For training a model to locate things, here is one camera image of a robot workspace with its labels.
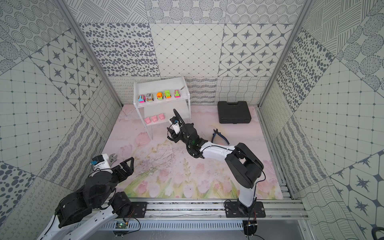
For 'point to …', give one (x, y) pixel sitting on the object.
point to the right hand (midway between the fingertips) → (172, 127)
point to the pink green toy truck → (177, 94)
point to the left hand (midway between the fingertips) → (131, 163)
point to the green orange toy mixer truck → (160, 96)
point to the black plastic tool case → (233, 113)
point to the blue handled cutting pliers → (220, 134)
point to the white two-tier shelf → (158, 100)
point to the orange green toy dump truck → (167, 94)
